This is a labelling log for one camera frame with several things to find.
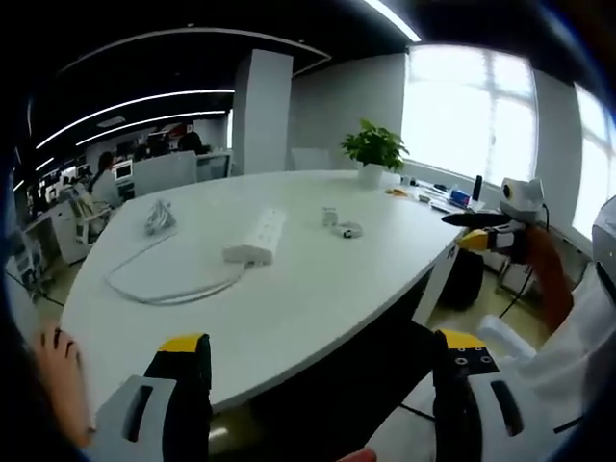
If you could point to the wide bright window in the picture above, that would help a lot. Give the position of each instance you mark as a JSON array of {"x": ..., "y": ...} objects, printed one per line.
[{"x": 462, "y": 110}]

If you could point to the white office side desk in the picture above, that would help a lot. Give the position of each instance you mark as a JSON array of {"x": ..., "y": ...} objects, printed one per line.
[{"x": 67, "y": 231}]

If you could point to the short ceiling light strip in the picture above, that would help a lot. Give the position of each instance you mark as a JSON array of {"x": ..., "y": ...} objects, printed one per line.
[{"x": 144, "y": 122}]

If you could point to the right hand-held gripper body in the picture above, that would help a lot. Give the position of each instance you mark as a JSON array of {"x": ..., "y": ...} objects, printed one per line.
[{"x": 522, "y": 202}]

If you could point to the narrow bright window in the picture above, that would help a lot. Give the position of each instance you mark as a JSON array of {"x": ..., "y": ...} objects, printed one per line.
[{"x": 594, "y": 163}]

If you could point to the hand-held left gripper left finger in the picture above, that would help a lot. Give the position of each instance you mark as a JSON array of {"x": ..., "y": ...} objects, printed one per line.
[{"x": 187, "y": 399}]

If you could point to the yellow small object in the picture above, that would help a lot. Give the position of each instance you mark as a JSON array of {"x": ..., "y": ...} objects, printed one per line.
[{"x": 395, "y": 192}]

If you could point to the white office chair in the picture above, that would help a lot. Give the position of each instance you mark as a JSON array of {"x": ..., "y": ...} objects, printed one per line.
[{"x": 89, "y": 221}]

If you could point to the long ceiling light strip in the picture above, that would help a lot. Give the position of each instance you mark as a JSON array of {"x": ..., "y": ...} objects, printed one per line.
[{"x": 120, "y": 105}]

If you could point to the black round stool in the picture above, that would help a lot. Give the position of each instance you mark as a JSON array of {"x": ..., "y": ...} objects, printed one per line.
[{"x": 468, "y": 279}]

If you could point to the translucent chair back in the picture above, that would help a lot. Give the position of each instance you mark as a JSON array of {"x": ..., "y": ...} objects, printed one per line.
[{"x": 310, "y": 160}]

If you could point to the white cylindrical object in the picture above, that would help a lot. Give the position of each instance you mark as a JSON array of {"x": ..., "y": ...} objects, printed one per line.
[{"x": 505, "y": 337}]

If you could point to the person's left hand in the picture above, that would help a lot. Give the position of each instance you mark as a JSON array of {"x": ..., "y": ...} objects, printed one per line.
[{"x": 356, "y": 455}]

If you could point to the white power strip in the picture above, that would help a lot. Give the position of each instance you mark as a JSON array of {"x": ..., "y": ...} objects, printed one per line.
[{"x": 257, "y": 238}]

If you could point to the computer monitor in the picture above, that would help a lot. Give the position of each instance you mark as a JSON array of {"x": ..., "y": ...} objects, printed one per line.
[{"x": 121, "y": 170}]

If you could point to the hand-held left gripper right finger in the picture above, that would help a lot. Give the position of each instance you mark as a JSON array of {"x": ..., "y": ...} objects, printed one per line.
[{"x": 457, "y": 414}]

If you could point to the blue box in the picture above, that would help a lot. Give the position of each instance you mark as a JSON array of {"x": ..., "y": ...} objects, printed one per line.
[{"x": 459, "y": 197}]

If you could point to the person's white clothing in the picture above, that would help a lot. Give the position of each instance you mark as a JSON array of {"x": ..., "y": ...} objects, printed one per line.
[{"x": 572, "y": 356}]

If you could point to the green potted plant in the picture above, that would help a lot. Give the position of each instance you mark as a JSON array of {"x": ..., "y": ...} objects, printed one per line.
[{"x": 374, "y": 144}]

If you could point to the black bottle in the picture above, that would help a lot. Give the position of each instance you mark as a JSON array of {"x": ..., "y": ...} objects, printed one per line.
[{"x": 478, "y": 188}]

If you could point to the white office partition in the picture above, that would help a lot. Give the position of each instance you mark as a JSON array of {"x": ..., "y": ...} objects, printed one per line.
[{"x": 168, "y": 171}]

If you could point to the white papers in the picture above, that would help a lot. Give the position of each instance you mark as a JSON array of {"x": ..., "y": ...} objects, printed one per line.
[{"x": 435, "y": 199}]

